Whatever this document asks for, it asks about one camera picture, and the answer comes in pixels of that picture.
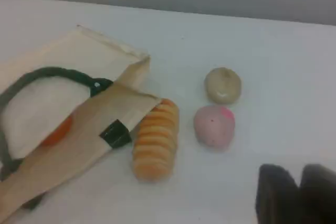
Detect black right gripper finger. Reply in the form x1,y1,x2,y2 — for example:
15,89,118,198
298,164,336,224
255,164,301,224

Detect ridged golden bread loaf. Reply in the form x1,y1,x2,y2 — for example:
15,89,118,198
132,98,180,183

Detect pink round bun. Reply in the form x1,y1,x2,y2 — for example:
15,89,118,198
193,104,236,153

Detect white canvas bag green handles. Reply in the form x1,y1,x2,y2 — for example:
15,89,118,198
0,24,162,224

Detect orange fruit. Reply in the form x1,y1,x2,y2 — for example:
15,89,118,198
40,115,73,146

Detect beige round bun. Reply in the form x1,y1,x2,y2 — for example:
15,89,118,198
204,67,243,105

